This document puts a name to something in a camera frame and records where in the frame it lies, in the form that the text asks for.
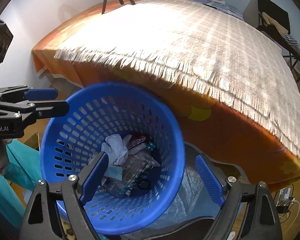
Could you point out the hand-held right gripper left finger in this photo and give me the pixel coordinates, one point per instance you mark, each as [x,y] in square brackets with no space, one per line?
[95,177]

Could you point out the blue perforated plastic basket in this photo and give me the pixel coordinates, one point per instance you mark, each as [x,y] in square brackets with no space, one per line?
[80,120]

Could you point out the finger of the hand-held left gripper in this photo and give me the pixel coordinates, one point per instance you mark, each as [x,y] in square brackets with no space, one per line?
[55,108]
[42,93]

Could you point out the bed with orange sheet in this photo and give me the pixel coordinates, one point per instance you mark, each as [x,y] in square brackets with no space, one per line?
[215,130]

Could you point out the black bin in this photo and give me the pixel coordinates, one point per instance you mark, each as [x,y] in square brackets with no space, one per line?
[225,163]

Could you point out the person's teal pants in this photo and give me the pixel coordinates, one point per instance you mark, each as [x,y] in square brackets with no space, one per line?
[12,170]

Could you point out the red snack packet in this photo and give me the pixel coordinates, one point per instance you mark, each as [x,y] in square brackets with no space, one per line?
[137,140]

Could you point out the patterned floor mat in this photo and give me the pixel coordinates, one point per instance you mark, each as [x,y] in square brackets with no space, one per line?
[67,231]

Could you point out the black metal rack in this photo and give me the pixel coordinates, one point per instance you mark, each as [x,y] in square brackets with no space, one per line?
[296,62]

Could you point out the striped cloth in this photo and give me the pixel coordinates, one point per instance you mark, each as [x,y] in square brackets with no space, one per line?
[293,43]

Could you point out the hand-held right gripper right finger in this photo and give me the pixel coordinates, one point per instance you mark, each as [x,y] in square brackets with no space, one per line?
[210,180]

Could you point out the beige fringed blanket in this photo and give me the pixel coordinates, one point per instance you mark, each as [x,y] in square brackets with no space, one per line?
[177,42]

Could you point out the beige cloth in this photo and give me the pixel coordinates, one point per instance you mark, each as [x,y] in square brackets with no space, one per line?
[272,21]

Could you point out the clear plastic bottle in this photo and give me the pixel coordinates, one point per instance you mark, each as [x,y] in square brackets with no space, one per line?
[137,161]

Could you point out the clear plastic bin liner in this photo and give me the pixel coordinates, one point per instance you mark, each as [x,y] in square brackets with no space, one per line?
[190,200]

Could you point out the white tissue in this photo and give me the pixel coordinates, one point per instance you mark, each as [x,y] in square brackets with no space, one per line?
[115,147]

